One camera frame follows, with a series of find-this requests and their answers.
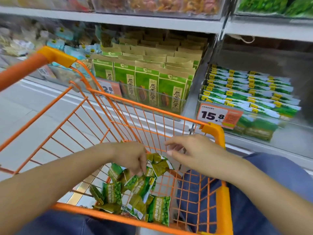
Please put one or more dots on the person's right hand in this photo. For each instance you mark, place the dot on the person's right hand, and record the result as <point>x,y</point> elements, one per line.
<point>205,154</point>

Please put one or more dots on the person's right forearm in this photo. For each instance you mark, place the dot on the person's right forearm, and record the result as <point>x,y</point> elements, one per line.
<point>269,193</point>

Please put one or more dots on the large white orange price tag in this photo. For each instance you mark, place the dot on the large white orange price tag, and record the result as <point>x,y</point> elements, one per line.
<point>215,116</point>

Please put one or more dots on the row of bright green bags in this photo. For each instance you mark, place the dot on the row of bright green bags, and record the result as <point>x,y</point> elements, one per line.
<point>273,6</point>

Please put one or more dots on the person's left fingers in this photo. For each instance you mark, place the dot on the person's left fingers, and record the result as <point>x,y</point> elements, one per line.
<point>140,163</point>

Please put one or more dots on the olive green snack packet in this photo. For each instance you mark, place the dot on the olive green snack packet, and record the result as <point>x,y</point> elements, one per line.
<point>160,165</point>

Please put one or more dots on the heap of pale blue packets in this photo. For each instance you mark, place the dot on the heap of pale blue packets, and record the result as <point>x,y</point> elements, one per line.
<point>66,48</point>

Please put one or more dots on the person's right thumb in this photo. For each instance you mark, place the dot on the person's right thumb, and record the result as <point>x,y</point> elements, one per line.
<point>178,157</point>

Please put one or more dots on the person's left forearm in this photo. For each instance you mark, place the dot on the person's left forearm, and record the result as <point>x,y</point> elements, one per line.
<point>56,178</point>

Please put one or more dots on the clear bin of orange snacks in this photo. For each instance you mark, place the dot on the clear bin of orange snacks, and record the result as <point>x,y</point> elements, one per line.
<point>159,6</point>

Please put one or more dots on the small white orange price tag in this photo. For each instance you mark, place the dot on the small white orange price tag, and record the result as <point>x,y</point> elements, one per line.
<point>108,88</point>

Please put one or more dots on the person's blue jeans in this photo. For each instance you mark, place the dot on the person's blue jeans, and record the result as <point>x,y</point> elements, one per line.
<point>247,217</point>

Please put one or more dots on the stack of yellow-labelled green packs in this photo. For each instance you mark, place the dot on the stack of yellow-labelled green packs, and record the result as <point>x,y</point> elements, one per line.
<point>254,95</point>

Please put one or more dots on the person's left hand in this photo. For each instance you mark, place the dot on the person's left hand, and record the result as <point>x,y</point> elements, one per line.
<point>127,154</point>

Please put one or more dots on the white metal store shelf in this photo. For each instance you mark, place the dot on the white metal store shelf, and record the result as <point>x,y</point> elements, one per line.
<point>146,21</point>

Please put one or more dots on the rows of brown-topped green bags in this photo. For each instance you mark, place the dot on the rows of brown-topped green bags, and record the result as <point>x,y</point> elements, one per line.
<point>149,80</point>

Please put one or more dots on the pile of green pea packets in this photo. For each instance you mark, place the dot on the pile of green pea packets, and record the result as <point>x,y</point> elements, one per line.
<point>139,190</point>

